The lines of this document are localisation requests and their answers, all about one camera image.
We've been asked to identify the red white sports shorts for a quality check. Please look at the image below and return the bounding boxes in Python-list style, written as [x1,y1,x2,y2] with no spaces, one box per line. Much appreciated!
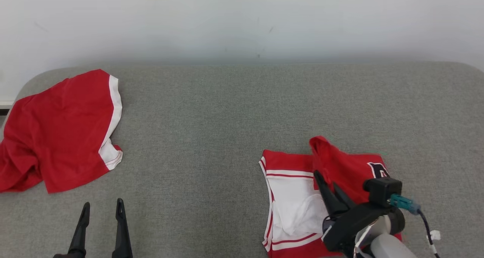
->
[0,69,123,194]

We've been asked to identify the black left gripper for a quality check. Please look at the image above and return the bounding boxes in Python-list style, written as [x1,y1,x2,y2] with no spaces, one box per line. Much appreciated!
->
[53,198,133,258]

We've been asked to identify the red white sports jersey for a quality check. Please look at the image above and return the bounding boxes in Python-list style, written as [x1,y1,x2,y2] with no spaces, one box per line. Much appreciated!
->
[259,136,403,258]

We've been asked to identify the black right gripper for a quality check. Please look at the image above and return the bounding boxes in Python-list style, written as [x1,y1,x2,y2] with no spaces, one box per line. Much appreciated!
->
[313,170,405,253]

